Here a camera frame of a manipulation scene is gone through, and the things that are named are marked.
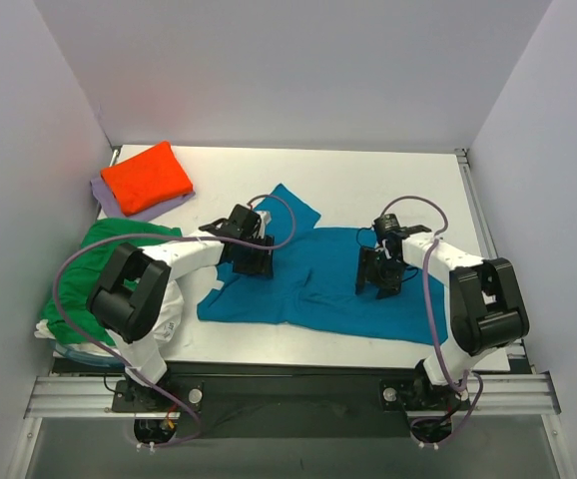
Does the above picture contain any teal blue t shirt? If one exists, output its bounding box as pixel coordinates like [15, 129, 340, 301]
[198, 185, 432, 344]

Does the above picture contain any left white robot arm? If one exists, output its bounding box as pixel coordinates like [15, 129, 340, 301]
[86, 205, 275, 411]

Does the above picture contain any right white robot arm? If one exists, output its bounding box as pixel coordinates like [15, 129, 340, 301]
[355, 214, 530, 407]

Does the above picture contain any white t shirt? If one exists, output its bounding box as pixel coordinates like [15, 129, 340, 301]
[34, 281, 184, 357]

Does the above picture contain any folded orange t shirt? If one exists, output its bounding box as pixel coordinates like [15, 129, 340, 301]
[100, 142, 195, 216]

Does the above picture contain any folded lavender t shirt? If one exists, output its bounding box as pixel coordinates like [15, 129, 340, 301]
[90, 176, 195, 223]

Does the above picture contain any green t shirt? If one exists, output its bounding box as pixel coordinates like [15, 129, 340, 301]
[40, 218, 183, 347]

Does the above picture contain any light blue t shirt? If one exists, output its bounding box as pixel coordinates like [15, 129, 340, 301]
[50, 340, 124, 369]

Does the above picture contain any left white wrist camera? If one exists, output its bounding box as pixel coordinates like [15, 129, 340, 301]
[257, 211, 272, 238]

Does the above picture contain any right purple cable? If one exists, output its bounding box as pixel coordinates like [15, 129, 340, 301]
[380, 195, 483, 448]

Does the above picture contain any purple cable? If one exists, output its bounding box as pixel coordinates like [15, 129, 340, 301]
[380, 195, 483, 448]
[52, 193, 297, 448]

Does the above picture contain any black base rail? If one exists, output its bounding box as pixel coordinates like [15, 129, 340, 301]
[53, 359, 470, 446]

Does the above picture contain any aluminium front frame rail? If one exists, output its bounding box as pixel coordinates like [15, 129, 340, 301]
[24, 374, 561, 418]

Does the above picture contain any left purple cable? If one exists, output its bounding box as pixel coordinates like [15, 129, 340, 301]
[52, 193, 297, 448]

